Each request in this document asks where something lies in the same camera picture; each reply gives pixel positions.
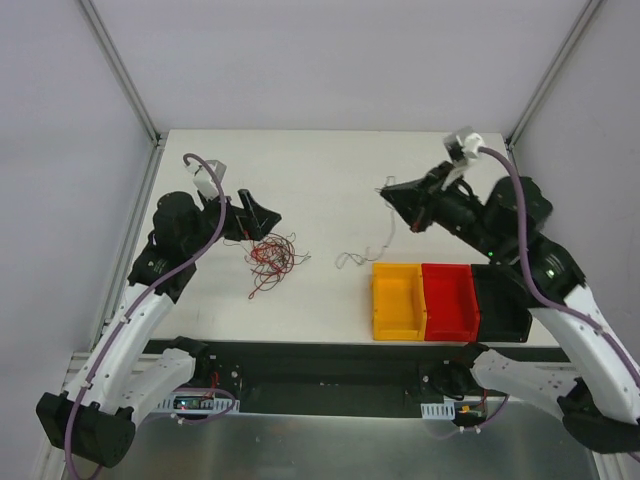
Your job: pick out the right aluminium frame post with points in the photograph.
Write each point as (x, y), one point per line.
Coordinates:
(569, 45)

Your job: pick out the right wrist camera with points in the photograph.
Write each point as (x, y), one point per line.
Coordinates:
(463, 146)

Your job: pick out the left aluminium frame post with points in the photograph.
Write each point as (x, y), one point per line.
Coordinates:
(118, 69)

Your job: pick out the left white cable duct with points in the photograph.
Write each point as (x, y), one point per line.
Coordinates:
(201, 404)

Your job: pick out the metal front panel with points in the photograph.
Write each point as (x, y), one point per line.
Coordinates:
(522, 443)

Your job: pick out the aluminium frame post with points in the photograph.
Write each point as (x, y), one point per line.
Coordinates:
(118, 69)
(569, 45)

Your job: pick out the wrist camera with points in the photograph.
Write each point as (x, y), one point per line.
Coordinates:
(463, 146)
(203, 181)

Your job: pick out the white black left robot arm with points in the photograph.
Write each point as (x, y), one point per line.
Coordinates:
(97, 414)

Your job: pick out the red plastic bin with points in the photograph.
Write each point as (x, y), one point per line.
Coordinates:
(452, 310)

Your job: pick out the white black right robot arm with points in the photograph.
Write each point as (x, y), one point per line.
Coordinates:
(598, 405)

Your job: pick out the black plastic bin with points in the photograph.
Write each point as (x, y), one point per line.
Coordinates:
(504, 316)

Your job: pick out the right white cable duct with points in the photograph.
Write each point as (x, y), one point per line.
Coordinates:
(438, 411)

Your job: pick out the white cable duct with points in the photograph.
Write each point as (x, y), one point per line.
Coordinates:
(438, 411)
(201, 404)

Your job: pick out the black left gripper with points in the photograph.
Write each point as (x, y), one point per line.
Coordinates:
(239, 216)

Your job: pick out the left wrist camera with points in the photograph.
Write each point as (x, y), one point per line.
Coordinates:
(203, 181)

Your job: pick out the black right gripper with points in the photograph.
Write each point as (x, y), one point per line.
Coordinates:
(425, 198)

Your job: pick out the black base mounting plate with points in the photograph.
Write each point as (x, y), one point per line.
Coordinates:
(339, 380)

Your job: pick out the yellow plastic bin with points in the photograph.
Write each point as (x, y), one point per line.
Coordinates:
(398, 303)

